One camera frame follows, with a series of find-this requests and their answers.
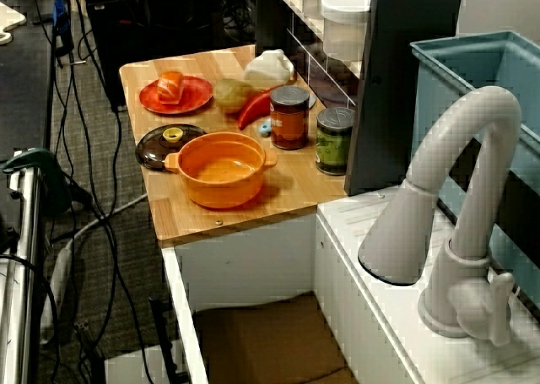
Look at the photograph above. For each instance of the black desk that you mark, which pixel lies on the black desk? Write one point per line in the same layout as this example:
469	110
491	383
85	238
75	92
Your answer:
21	84

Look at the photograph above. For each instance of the dark lid yellow knob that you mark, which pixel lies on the dark lid yellow knob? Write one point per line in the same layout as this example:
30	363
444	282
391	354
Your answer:
151	153

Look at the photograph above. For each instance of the green label toy can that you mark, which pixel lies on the green label toy can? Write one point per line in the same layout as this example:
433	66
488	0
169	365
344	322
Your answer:
333	147

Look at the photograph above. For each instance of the red plate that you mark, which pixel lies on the red plate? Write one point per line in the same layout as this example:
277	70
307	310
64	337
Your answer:
198	93

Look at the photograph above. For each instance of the brown cardboard sheet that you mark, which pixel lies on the brown cardboard sheet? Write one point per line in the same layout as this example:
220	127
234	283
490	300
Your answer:
270	342

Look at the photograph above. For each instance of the grey toy faucet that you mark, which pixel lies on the grey toy faucet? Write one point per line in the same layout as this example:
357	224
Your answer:
464	274

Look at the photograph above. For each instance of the metal rail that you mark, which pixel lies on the metal rail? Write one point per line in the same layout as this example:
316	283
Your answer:
23	232

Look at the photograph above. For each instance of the red chili pepper toy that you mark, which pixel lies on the red chili pepper toy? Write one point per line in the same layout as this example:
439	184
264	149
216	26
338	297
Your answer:
253	107

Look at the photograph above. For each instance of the white toy milk jug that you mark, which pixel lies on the white toy milk jug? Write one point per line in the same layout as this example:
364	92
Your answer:
266	69

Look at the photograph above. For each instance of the large white lidded jar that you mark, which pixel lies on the large white lidded jar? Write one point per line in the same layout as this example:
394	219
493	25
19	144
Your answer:
343	25

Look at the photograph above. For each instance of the yellow-green toy pear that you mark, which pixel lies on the yellow-green toy pear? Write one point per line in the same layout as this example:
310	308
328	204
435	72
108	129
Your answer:
230	96

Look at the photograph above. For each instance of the white cutting board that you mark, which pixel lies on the white cutting board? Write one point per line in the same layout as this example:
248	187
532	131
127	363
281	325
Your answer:
10	21

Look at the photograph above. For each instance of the orange bread piece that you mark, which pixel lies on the orange bread piece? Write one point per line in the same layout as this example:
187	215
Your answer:
171	86

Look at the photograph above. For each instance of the black shelf unit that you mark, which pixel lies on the black shelf unit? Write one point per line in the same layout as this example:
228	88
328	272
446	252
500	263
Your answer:
270	25

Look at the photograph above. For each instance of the grey round knob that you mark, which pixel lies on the grey round knob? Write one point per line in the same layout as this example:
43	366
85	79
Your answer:
312	101

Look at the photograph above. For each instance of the orange plastic pot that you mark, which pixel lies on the orange plastic pot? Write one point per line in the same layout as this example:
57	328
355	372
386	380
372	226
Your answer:
223	187

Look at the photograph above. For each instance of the small light blue toy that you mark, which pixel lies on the small light blue toy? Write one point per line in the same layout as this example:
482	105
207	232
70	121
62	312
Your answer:
264	128

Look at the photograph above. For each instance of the white power strip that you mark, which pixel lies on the white power strip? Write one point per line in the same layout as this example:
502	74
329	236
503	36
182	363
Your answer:
59	270

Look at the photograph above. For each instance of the white box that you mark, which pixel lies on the white box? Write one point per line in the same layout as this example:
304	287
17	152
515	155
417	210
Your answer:
126	367

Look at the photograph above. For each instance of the white toy sink unit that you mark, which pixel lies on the white toy sink unit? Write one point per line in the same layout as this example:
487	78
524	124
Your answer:
253	266

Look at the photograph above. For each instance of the green clamp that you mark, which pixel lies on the green clamp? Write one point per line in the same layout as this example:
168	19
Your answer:
46	164

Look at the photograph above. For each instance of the dark grey upright panel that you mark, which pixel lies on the dark grey upright panel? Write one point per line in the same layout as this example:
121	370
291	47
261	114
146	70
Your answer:
392	105

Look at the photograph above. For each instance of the teal plastic bin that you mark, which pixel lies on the teal plastic bin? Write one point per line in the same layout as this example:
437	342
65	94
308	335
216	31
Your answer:
430	84

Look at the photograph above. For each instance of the black stand rod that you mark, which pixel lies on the black stand rod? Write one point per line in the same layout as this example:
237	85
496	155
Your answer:
162	342

